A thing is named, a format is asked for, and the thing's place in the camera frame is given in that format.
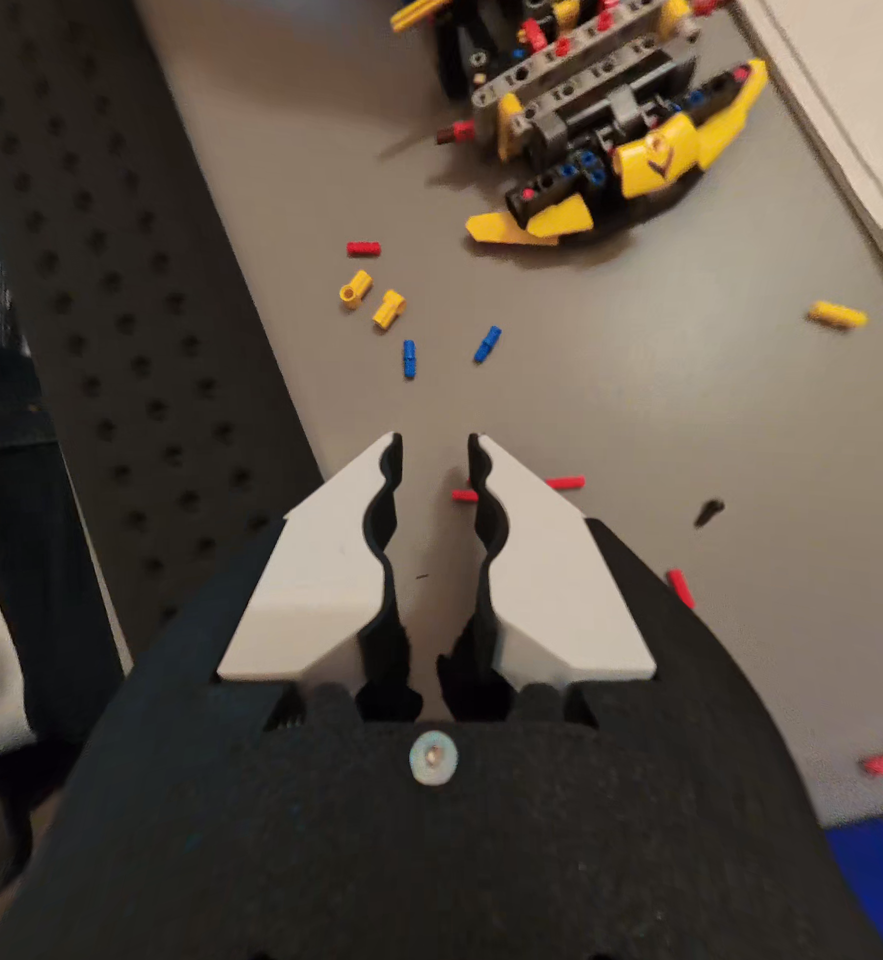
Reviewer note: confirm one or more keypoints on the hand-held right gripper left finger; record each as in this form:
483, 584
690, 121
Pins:
306, 592

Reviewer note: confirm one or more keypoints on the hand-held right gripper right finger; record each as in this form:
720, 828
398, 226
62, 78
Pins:
569, 592

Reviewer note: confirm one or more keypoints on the yellow lego axle connector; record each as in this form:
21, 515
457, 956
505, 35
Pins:
355, 289

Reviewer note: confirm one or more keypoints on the yellow lego pin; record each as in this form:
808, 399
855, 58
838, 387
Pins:
837, 315

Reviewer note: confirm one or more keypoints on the black yellow lego car chassis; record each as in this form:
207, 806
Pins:
584, 120

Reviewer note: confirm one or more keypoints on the black lego pin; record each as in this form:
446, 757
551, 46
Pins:
708, 512

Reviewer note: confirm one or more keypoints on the blue lego pin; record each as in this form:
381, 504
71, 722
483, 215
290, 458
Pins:
409, 358
487, 343

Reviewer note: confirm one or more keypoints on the short yellow lego connector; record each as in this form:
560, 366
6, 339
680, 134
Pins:
389, 309

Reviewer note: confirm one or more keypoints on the lego instruction booklet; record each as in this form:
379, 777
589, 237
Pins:
861, 112

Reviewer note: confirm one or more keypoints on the black perforated panel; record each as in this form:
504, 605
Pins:
111, 300

